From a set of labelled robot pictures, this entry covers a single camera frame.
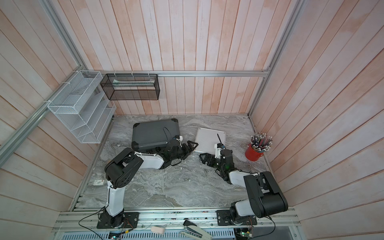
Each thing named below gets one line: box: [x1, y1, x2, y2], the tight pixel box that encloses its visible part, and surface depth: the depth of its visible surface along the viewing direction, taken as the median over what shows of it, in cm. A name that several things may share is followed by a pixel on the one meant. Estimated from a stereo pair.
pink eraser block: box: [151, 226, 165, 235], surface depth 71 cm
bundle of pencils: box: [250, 132, 273, 153], surface depth 87 cm
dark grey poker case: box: [131, 118, 180, 151], surface depth 100 cm
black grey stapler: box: [180, 220, 213, 240], surface depth 71 cm
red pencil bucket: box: [245, 144, 264, 162], surface depth 97 cm
